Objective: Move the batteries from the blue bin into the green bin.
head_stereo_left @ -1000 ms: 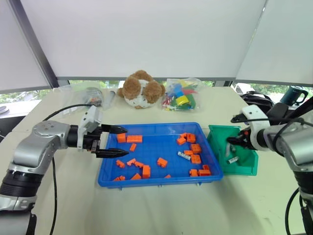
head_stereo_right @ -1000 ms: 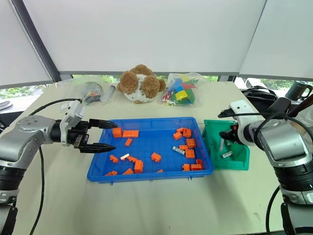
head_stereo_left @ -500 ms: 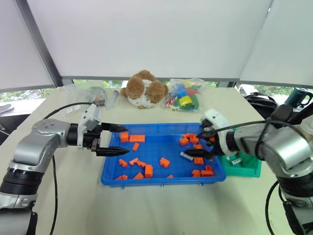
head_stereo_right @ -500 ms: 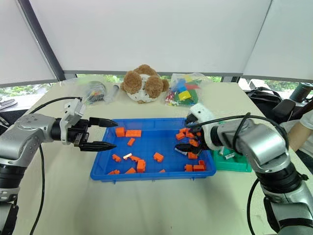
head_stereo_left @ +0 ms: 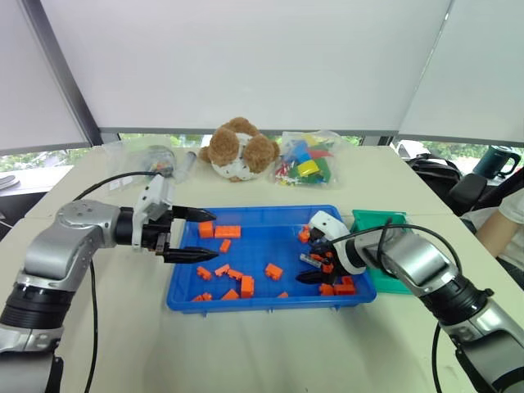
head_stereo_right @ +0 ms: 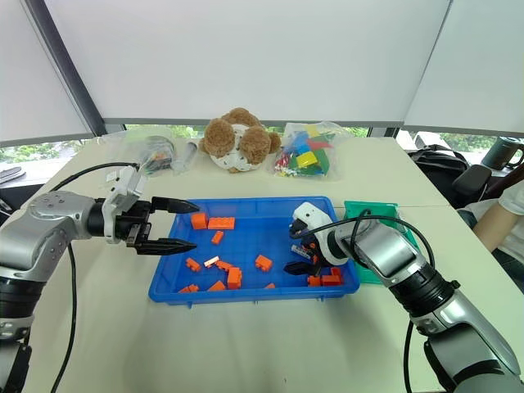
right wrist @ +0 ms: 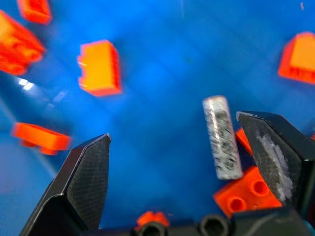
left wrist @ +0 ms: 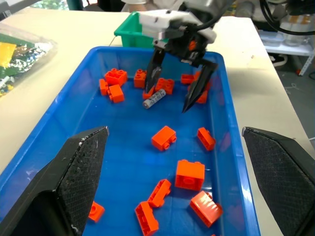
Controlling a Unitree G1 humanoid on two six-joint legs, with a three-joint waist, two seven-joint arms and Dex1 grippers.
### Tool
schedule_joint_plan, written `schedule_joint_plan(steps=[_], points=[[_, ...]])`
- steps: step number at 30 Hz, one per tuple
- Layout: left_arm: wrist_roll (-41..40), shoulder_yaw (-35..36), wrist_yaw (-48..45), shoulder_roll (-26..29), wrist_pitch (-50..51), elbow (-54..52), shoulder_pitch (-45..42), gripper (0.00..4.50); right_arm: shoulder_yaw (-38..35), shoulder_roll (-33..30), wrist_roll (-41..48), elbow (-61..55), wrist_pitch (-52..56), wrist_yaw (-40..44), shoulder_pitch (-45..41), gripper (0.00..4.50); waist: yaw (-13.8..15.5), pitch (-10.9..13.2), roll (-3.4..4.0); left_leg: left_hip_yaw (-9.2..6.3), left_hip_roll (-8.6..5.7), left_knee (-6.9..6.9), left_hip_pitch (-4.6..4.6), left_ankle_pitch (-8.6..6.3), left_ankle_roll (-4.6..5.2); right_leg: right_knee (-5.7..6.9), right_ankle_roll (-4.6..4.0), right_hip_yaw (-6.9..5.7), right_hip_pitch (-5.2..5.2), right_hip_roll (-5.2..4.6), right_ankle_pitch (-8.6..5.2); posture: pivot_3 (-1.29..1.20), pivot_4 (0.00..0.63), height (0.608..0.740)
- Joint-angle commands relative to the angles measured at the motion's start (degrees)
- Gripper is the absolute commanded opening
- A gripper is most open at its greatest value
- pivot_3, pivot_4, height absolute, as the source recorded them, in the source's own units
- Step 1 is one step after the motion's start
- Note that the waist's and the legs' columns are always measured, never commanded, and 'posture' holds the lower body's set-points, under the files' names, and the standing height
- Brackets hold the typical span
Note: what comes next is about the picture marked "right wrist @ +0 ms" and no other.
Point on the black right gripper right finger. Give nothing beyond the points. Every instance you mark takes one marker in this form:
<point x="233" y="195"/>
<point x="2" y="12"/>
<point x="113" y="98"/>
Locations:
<point x="275" y="157"/>

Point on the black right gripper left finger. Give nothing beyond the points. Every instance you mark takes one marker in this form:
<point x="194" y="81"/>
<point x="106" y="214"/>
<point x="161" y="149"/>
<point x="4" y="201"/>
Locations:
<point x="83" y="182"/>

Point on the blue plastic bin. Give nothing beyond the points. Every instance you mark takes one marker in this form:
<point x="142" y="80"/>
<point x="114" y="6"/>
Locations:
<point x="162" y="73"/>

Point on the orange toy building brick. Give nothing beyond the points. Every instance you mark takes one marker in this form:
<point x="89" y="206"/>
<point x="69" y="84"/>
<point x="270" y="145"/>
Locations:
<point x="40" y="137"/>
<point x="246" y="193"/>
<point x="299" y="57"/>
<point x="101" y="67"/>
<point x="35" y="9"/>
<point x="17" y="46"/>
<point x="243" y="140"/>
<point x="152" y="217"/>

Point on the silver cylindrical battery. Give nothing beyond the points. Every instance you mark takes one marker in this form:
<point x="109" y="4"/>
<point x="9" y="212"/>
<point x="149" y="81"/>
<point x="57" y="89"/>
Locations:
<point x="222" y="137"/>

